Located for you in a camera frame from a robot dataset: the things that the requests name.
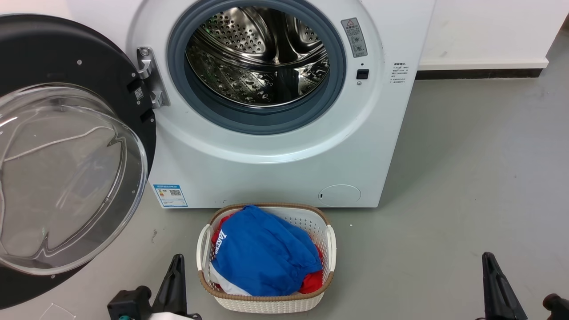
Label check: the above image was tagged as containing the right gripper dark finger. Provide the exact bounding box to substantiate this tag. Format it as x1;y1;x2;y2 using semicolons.
490;256;528;320
482;252;503;320

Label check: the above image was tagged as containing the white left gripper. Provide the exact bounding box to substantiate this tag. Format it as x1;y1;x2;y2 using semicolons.
149;254;195;320

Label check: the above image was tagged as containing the black round glass washer door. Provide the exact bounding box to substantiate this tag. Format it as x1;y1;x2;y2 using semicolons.
0;13;157;310

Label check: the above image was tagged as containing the white front-load washing machine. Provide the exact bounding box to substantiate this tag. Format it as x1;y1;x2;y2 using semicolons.
67;0;437;208

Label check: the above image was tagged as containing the silver door hinge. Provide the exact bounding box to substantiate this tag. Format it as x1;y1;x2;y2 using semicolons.
136;47;170;108

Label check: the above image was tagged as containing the white laundry basket brown rim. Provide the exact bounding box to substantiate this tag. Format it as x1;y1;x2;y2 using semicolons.
196;203;337;314

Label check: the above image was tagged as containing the blue energy label sticker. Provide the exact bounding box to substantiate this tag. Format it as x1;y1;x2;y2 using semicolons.
153;184;188;208

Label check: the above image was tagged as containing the blue garment white lettering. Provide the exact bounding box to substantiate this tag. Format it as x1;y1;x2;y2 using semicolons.
210;205;322;297

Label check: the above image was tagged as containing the red garment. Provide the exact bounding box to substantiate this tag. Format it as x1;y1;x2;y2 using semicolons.
211;215;324;295

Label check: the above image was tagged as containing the round white filter cover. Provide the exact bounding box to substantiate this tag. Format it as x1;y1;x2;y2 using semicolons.
318;184;361;207

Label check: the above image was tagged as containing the black skirting board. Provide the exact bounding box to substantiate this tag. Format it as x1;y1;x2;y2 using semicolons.
416;68;546;80

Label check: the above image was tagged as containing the small printed text label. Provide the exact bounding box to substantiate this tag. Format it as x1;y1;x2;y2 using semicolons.
390;62;409;84

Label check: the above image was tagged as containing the stainless steel washer drum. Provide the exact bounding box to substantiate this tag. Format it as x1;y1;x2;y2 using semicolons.
185;5;330;108

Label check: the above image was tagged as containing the grey warning sticker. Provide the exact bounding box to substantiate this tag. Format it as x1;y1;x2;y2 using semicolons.
341;18;368;58

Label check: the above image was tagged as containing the thin white power cable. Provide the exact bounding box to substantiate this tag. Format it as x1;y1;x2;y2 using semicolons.
4;126;117;161

